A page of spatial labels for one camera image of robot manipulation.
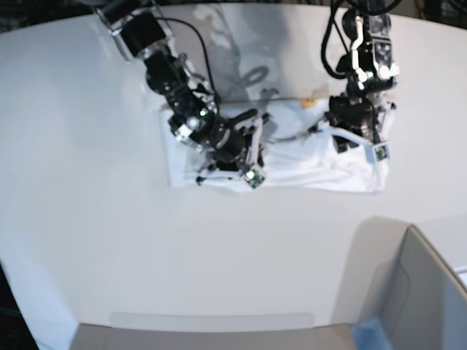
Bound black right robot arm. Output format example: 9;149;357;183
94;1;370;193

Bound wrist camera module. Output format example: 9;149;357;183
372;142;390;163
242;167;266;189

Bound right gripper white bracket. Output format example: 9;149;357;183
196;112;359;189

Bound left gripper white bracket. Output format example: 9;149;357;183
255;122;387;168

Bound white t-shirt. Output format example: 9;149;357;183
159;98;395;193

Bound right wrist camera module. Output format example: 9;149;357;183
242;167;266;189

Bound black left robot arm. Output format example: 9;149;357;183
270;1;400;166

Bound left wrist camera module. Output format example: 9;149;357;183
372;142;390;163

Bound grey open storage box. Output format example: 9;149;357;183
71;218;466;349

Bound blue cloth in box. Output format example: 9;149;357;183
350;317;393;350

